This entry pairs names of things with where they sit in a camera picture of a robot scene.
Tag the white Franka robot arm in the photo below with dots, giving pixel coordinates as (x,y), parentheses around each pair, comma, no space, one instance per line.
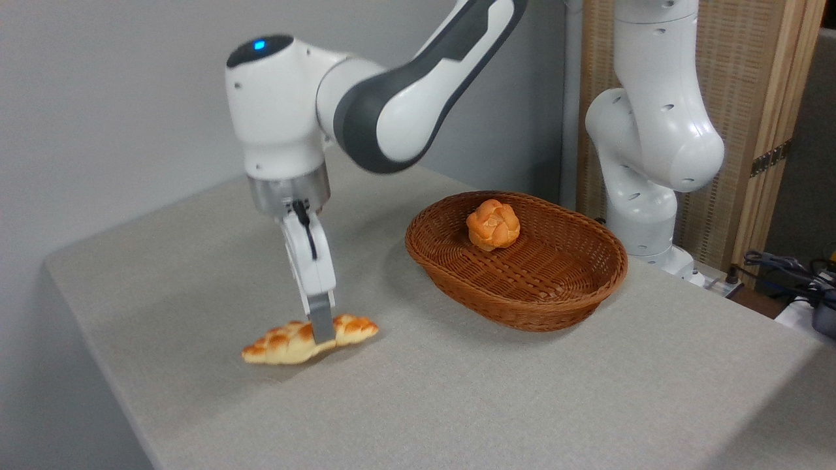
(405,104)

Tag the brown wicker basket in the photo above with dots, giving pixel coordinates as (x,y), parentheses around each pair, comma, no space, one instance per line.
(555,287)

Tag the round orange bread roll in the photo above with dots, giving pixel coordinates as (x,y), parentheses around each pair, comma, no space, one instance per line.
(493,225)

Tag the wooden woven folding screen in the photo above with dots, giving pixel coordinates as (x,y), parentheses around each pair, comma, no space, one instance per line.
(751,78)

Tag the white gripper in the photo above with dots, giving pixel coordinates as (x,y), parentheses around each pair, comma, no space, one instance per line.
(320,267)

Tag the metal screen hinge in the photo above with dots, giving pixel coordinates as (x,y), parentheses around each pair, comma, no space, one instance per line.
(771,158)

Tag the long braided bread loaf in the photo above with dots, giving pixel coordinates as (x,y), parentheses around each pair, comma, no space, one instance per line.
(284,343)

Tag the white power strip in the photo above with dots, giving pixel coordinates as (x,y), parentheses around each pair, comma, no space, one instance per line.
(718,286)

